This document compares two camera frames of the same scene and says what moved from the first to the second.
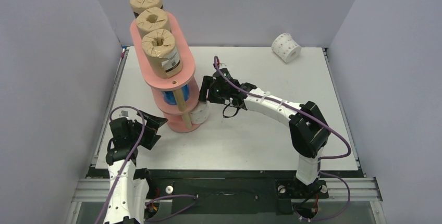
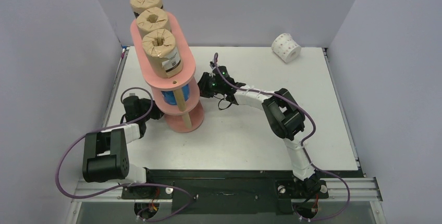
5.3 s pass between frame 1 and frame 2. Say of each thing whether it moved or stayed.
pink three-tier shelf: stayed
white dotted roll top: stayed
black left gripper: moved
